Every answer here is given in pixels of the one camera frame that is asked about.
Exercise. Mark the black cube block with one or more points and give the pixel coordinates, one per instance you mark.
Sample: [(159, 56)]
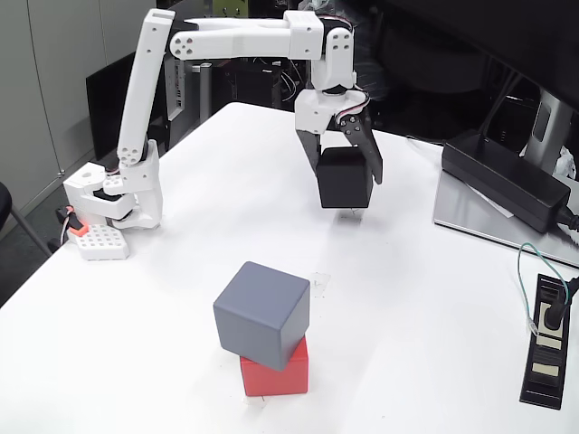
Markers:
[(344, 181)]

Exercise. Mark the grey cube block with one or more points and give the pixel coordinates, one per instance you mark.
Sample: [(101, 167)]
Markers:
[(258, 312)]

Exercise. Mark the black desktop computer case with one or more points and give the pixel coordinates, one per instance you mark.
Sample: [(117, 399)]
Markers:
[(253, 81)]

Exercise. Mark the clear tape with cross mark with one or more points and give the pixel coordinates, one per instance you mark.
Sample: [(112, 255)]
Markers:
[(350, 214)]

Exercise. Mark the green circuit board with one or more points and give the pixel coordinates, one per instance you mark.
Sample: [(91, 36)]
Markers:
[(230, 8)]

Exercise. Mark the clear tape marker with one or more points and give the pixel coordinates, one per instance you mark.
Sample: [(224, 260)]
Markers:
[(320, 282)]

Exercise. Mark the black power adapter brick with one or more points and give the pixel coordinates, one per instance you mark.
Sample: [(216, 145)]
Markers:
[(497, 181)]

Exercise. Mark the black monitor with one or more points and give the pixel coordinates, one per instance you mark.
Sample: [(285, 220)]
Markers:
[(520, 36)]

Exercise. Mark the silver monitor stand column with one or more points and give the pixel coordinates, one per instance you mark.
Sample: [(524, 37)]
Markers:
[(549, 122)]

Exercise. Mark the black flat panel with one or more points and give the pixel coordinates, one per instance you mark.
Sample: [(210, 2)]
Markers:
[(108, 113)]

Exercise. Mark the crumpled white plastic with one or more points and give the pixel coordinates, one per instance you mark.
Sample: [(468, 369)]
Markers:
[(567, 163)]

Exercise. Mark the white perforated table clamp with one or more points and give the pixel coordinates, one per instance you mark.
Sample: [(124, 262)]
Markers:
[(101, 242)]

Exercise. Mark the red cube block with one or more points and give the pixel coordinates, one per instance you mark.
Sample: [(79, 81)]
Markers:
[(271, 380)]

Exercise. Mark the black power strip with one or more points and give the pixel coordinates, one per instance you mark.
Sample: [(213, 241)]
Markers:
[(543, 389)]

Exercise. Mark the black chair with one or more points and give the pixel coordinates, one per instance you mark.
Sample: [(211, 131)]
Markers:
[(3, 203)]

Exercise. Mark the silver monitor base plate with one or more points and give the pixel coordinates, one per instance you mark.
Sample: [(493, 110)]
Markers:
[(457, 212)]

